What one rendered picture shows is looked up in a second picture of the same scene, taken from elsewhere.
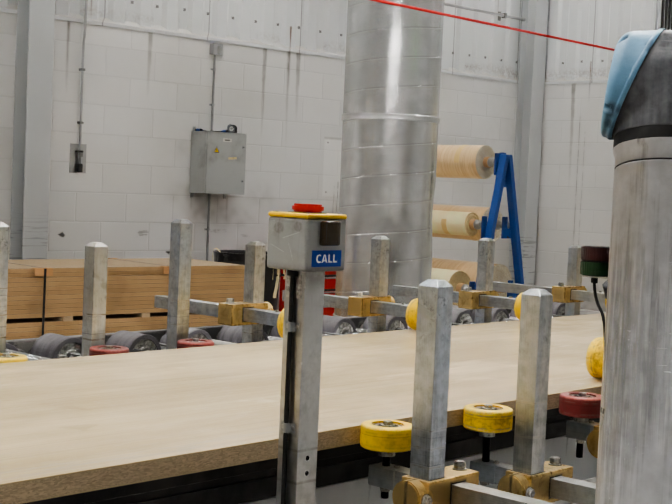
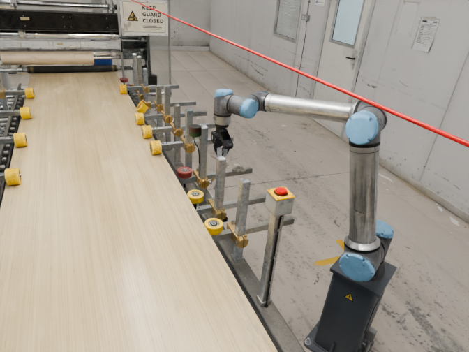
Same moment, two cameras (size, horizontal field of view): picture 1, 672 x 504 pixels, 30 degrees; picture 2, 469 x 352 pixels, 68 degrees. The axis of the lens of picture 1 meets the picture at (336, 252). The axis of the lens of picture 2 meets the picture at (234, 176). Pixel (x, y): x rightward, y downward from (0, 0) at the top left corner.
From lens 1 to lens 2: 178 cm
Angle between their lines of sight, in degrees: 70
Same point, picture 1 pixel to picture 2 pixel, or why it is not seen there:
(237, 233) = not seen: outside the picture
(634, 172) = (373, 156)
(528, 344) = (222, 174)
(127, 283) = not seen: outside the picture
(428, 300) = (246, 186)
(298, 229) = (290, 202)
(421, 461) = (242, 230)
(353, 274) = not seen: outside the picture
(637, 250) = (373, 174)
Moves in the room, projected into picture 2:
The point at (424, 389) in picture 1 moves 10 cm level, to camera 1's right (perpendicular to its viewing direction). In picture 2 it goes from (244, 211) to (252, 200)
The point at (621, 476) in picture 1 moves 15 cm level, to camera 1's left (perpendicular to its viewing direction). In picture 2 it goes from (371, 225) to (368, 247)
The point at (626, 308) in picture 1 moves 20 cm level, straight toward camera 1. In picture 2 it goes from (371, 189) to (425, 209)
